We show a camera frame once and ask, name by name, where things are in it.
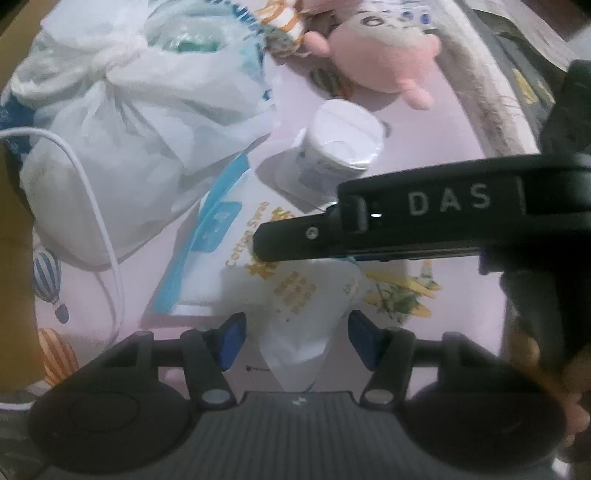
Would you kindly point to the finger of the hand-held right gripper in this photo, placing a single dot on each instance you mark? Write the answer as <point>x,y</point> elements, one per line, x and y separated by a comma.
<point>295,240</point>

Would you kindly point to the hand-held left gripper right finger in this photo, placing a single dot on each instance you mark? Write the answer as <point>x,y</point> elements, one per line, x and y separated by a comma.
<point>364,339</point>

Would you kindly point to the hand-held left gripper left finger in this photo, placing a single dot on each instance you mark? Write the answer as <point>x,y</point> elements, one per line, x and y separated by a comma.
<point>231,339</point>

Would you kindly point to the white blue cotton swab pouch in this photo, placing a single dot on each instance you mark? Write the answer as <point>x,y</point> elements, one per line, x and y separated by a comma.
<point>295,304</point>

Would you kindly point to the white round cotton swab container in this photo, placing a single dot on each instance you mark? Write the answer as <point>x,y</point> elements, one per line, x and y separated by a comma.
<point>337,152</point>

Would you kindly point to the pink plush toy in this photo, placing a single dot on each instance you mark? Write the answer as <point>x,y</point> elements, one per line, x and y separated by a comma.
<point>388,55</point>

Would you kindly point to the white blue printed tissue pack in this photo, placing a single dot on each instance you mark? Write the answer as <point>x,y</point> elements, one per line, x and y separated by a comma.
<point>415,7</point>

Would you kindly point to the brown cardboard box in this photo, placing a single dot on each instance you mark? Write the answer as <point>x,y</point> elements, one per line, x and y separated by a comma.
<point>14,277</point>

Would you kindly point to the person's right hand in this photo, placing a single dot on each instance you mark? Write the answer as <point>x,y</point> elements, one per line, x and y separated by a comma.
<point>572,410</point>

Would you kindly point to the grey duck printed blanket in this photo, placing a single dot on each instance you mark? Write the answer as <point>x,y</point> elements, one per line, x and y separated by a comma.
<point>521,92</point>

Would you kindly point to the checkered printed cloth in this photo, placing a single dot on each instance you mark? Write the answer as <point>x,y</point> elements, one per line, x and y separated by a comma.
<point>531,27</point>

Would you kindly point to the white knotted plastic bag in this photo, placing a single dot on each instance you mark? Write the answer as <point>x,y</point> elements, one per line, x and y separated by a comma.
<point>138,115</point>

